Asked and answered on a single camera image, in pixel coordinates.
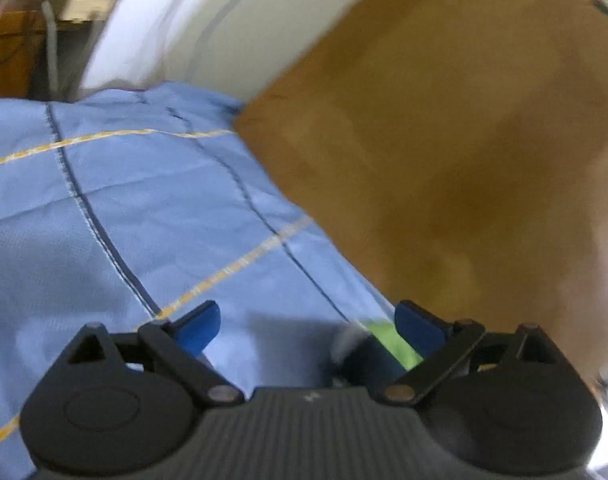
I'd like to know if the wooden headboard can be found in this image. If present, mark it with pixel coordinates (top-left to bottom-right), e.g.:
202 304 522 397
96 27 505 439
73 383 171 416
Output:
234 0 608 386

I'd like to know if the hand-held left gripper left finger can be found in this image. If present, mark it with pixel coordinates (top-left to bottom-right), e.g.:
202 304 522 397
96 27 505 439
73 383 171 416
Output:
64 301 245 406

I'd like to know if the blue checked bedsheet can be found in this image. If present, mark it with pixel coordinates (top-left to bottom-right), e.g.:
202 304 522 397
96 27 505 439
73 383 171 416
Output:
0 82 399 480

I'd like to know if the navy sock with white stripe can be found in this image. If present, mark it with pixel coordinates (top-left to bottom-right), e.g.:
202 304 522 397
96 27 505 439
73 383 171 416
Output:
329 320 425 389

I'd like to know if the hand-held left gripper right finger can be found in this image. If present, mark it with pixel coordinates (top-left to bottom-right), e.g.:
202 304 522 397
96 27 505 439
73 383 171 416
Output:
381 300 564 405

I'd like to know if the white cable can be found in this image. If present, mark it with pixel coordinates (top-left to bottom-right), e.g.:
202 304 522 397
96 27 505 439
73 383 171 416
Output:
31 0 62 101

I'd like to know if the wooden side furniture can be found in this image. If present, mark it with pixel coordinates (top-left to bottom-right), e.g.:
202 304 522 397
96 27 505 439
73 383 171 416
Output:
0 0 115 100

